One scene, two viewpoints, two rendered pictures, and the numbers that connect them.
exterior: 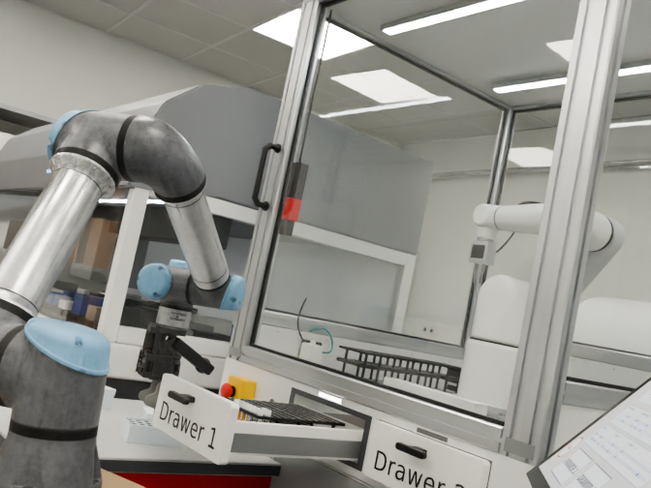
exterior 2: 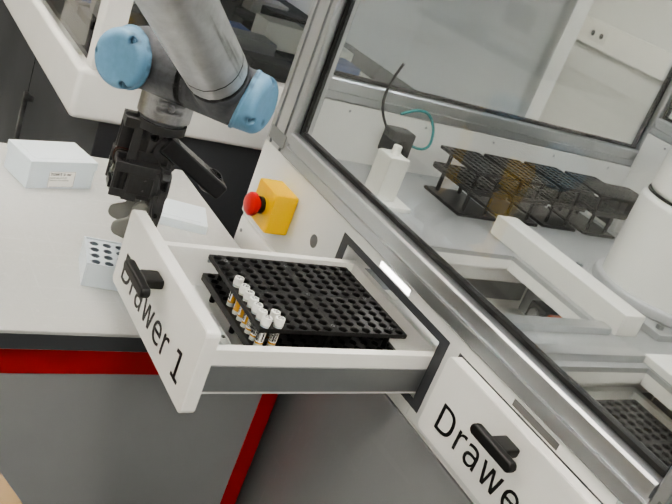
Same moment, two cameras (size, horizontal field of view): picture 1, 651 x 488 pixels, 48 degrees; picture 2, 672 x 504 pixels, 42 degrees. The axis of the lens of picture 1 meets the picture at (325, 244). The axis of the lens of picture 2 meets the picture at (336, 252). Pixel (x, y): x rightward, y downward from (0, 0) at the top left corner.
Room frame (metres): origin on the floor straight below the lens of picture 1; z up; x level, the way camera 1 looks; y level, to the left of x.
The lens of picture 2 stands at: (0.52, 0.01, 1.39)
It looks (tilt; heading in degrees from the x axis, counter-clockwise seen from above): 22 degrees down; 0
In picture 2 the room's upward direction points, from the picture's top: 22 degrees clockwise
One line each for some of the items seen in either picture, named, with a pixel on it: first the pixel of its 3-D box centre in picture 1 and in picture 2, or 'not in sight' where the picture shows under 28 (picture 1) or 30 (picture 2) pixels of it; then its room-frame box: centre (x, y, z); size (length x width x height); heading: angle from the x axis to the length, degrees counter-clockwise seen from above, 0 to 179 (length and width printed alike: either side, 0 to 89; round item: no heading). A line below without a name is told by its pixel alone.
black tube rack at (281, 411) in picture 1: (276, 424); (300, 314); (1.56, 0.02, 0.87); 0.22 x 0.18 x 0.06; 127
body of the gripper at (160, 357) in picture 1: (162, 353); (145, 157); (1.67, 0.31, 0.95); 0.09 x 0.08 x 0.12; 116
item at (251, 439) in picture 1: (279, 427); (304, 317); (1.57, 0.02, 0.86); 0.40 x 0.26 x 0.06; 127
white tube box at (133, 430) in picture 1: (151, 432); (124, 267); (1.67, 0.30, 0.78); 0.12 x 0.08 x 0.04; 116
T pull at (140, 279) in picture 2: (184, 398); (146, 279); (1.43, 0.21, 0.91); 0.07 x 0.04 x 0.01; 37
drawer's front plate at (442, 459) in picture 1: (421, 469); (505, 468); (1.38, -0.26, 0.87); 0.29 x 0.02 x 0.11; 37
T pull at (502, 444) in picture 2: (415, 450); (500, 447); (1.37, -0.24, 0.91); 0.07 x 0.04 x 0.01; 37
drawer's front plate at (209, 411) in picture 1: (192, 415); (160, 303); (1.44, 0.19, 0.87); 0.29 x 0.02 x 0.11; 37
